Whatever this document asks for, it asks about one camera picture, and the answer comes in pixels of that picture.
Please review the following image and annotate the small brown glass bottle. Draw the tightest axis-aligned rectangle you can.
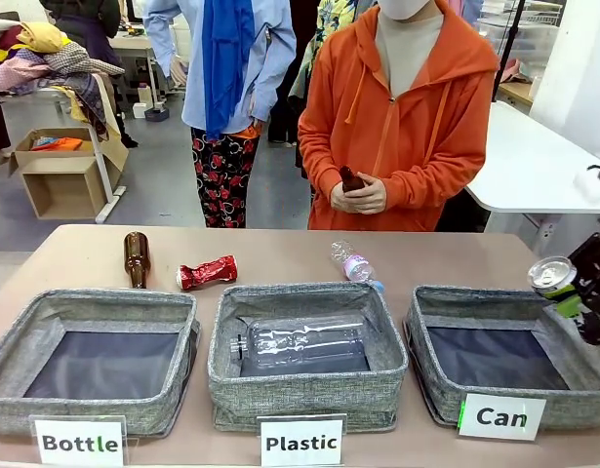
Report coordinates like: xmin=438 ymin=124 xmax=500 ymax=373
xmin=339 ymin=165 xmax=367 ymax=195

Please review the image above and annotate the person in orange hoodie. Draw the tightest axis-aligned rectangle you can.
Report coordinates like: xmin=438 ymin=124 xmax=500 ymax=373
xmin=297 ymin=0 xmax=500 ymax=232

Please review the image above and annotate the white table with clothes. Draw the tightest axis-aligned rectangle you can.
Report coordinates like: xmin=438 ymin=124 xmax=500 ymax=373
xmin=0 ymin=72 xmax=128 ymax=224

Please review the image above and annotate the white Bottle label sign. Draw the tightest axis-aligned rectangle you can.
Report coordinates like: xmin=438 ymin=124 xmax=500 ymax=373
xmin=29 ymin=413 xmax=128 ymax=467

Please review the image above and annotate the white Plastic label sign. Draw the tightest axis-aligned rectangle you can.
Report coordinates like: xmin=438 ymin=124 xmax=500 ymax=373
xmin=258 ymin=413 xmax=347 ymax=468

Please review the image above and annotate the person in blue shirt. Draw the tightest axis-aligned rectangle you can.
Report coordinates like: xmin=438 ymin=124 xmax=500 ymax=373
xmin=142 ymin=0 xmax=298 ymax=229

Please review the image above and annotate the blue-shirt person right hand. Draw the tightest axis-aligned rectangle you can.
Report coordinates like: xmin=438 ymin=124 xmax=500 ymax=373
xmin=169 ymin=57 xmax=189 ymax=88

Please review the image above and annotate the orange person right forearm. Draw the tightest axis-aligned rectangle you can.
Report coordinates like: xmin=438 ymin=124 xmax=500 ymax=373
xmin=297 ymin=104 xmax=347 ymax=209

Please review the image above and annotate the pile of colourful clothes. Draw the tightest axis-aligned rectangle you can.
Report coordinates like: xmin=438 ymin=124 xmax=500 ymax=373
xmin=0 ymin=20 xmax=127 ymax=137

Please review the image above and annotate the open cardboard box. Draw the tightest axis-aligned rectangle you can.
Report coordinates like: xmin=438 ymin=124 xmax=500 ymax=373
xmin=8 ymin=126 xmax=131 ymax=221

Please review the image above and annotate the crushed red can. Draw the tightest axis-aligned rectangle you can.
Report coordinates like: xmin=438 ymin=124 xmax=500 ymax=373
xmin=175 ymin=254 xmax=239 ymax=293

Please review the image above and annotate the white side table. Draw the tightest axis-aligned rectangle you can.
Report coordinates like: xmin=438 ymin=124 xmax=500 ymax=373
xmin=462 ymin=100 xmax=600 ymax=254

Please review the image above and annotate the silver green drink can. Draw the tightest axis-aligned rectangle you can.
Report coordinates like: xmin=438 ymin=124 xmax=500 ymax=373
xmin=527 ymin=255 xmax=580 ymax=299

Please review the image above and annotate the orange person right hand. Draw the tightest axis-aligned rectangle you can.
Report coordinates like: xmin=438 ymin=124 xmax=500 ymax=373
xmin=330 ymin=180 xmax=355 ymax=214

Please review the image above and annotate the small pink-label plastic bottle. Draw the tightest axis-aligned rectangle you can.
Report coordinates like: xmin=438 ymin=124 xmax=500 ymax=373
xmin=330 ymin=239 xmax=386 ymax=293

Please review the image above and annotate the orange person left forearm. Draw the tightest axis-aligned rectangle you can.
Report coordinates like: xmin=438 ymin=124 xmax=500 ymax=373
xmin=377 ymin=131 xmax=489 ymax=214

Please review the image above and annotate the white Can label sign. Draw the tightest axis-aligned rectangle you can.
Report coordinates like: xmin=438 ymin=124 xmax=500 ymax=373
xmin=457 ymin=392 xmax=547 ymax=443

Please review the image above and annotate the grey fabric basket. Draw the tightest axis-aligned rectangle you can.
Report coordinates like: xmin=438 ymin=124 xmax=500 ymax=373
xmin=404 ymin=285 xmax=600 ymax=431
xmin=0 ymin=288 xmax=202 ymax=438
xmin=207 ymin=281 xmax=409 ymax=434

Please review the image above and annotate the large clear plastic bottle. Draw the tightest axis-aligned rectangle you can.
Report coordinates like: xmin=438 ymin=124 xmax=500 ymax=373
xmin=229 ymin=314 xmax=372 ymax=371

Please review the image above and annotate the orange person left hand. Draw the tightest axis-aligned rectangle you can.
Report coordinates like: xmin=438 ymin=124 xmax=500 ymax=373
xmin=344 ymin=172 xmax=389 ymax=215

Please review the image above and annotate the black tripod pole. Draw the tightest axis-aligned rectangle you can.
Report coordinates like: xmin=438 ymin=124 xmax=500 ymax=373
xmin=492 ymin=0 xmax=529 ymax=102

